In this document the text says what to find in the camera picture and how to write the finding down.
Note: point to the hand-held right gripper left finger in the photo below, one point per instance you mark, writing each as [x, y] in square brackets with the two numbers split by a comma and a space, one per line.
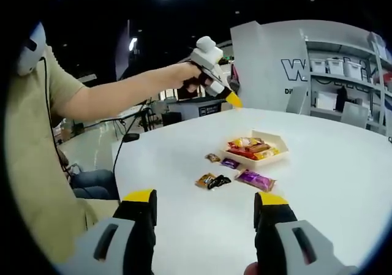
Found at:
[104, 247]

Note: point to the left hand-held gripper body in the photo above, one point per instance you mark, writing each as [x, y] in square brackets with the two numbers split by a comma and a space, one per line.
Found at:
[206, 53]

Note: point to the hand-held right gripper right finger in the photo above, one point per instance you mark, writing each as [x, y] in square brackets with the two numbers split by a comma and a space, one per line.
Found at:
[294, 250]

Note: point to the yellow cake packet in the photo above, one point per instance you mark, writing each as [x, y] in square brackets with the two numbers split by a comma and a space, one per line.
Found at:
[243, 141]
[266, 154]

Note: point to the red chocolate bar packet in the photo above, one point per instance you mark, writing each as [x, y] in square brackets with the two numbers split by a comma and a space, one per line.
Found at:
[240, 153]

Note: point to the small brown candy packet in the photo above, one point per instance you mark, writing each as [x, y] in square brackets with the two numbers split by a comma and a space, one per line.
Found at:
[212, 157]

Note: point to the brown red snack bar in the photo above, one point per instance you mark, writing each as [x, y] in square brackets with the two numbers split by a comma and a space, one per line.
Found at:
[258, 148]

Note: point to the small purple candy packet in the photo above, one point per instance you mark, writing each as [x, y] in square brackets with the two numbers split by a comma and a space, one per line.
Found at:
[230, 163]

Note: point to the long purple snack bar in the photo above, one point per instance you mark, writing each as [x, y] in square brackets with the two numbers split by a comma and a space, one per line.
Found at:
[255, 180]

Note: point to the cream hexagonal food container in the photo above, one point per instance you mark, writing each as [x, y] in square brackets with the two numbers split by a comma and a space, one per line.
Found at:
[272, 161]

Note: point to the black snack packet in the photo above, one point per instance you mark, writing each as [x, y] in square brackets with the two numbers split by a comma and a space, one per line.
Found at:
[220, 180]

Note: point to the orange brown snack packet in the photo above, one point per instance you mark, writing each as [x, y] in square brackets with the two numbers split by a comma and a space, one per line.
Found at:
[205, 180]

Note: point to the person's left hand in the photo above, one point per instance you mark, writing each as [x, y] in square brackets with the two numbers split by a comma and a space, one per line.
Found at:
[186, 76]

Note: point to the person's right hand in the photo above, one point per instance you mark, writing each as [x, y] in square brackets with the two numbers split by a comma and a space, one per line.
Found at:
[251, 269]

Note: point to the grey counter with sign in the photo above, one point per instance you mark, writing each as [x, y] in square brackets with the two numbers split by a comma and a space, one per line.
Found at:
[196, 109]

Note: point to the person's blue jeans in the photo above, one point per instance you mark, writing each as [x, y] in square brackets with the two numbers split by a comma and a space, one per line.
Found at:
[92, 183]

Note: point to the ceiling light strip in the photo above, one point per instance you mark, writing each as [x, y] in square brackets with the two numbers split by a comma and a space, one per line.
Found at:
[133, 43]

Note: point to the grey chair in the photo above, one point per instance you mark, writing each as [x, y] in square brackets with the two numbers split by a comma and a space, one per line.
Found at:
[354, 115]
[297, 100]

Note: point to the person in beige shirt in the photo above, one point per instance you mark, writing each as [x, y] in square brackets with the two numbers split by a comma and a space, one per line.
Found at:
[36, 164]

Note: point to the group of white storage bins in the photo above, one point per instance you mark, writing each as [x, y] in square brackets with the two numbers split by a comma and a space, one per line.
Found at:
[335, 66]

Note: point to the black canister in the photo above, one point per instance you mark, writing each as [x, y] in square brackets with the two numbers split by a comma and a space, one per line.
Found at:
[340, 100]

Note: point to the grey metal shelf rack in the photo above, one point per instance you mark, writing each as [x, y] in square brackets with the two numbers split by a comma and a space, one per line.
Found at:
[349, 82]

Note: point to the white worn neck device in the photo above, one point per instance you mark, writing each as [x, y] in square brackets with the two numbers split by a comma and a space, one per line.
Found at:
[30, 54]

